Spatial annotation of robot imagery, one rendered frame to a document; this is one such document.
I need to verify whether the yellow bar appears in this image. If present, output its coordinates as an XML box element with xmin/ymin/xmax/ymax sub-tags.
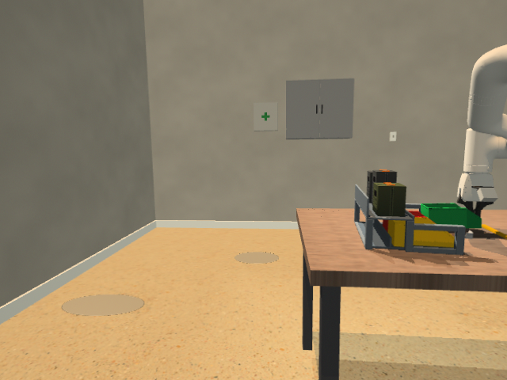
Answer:
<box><xmin>482</xmin><ymin>224</ymin><xmax>507</xmax><ymax>239</ymax></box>

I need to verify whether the green bin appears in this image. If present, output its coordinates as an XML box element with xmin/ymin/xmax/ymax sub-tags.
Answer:
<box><xmin>421</xmin><ymin>203</ymin><xmax>482</xmax><ymax>228</ymax></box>

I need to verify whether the red open bin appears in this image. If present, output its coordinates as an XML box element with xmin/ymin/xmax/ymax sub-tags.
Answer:
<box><xmin>383</xmin><ymin>211</ymin><xmax>428</xmax><ymax>232</ymax></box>

